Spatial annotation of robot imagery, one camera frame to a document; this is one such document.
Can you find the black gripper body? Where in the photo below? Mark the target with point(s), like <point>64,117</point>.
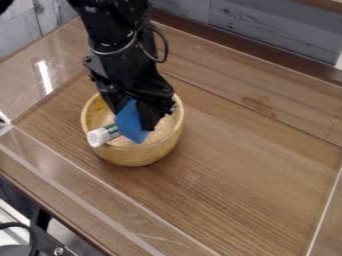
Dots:
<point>129,70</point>

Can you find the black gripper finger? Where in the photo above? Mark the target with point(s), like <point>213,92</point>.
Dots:
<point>153,109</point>
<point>116,99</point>

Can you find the blue rectangular block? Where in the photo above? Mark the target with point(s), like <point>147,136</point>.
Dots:
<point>127,121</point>

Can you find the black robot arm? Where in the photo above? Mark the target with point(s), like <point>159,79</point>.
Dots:
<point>118,24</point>

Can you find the brown wooden bowl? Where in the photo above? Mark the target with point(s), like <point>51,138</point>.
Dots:
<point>122,151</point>

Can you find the green white marker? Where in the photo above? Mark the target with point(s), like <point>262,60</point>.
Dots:
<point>102,135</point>

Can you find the black table leg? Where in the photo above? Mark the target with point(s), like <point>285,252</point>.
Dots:
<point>43,219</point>

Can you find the clear acrylic tray wall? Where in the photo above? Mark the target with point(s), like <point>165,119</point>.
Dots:
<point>110,219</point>

